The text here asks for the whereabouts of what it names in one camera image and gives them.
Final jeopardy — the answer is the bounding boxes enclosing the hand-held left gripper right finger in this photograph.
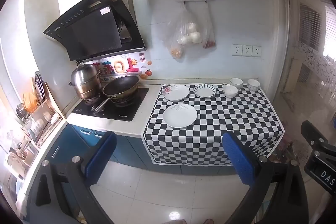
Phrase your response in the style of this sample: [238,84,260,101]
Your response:
[223,131,309,224]

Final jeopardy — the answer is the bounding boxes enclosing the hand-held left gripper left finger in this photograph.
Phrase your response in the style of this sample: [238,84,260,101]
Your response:
[28,131,117,224]

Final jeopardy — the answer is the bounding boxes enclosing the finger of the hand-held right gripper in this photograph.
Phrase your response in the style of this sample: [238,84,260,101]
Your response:
[301,120,336,151]

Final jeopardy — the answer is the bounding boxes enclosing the plain white bowl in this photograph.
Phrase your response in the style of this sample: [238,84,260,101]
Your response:
[223,85,238,98]

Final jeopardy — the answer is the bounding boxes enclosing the blue striped plate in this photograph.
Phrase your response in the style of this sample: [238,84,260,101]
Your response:
[193,84,218,99]

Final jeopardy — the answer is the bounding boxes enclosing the white bowl dark rim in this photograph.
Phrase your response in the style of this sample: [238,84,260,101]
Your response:
[230,77,243,89]

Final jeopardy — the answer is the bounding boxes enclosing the black and white checkered cloth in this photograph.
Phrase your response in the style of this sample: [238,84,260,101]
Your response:
[143,84,285,165]

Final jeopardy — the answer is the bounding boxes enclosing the black gas stove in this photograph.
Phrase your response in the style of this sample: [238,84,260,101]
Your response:
[71,87,150,122]

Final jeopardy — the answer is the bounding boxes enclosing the patterned glass door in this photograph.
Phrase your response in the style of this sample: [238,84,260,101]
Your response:
[281,40,336,130]

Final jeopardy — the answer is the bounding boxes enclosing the plain white plate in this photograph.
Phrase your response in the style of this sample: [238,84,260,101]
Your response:
[163,103,198,128]

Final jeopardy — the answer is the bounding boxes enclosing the stainless steel steamer pot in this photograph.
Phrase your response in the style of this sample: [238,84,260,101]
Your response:
[69,61,102,101]

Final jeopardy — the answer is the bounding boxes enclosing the dish rack with dishes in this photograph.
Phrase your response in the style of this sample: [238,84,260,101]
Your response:
[16,70,66,148]

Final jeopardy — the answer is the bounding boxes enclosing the white patterned bowl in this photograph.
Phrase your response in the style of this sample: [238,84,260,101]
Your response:
[247,79,261,92]

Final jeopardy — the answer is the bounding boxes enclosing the white floral plate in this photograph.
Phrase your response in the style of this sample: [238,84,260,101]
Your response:
[161,84,190,102]

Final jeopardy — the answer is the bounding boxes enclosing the black range hood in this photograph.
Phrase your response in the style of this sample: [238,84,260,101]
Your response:
[43,0,146,62]

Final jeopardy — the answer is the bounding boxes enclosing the small clear plastic bag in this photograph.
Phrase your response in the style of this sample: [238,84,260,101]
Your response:
[202,5,217,49]

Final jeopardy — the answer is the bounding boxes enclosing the clear plastic bag with garlic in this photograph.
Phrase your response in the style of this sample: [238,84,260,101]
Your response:
[164,4,203,58]

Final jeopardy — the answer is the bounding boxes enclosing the dark wok with handle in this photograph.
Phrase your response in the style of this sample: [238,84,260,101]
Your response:
[93,75,140,114]

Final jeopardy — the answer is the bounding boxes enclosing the colourful wall stickers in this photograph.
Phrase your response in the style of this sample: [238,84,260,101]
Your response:
[93,52,153,83]

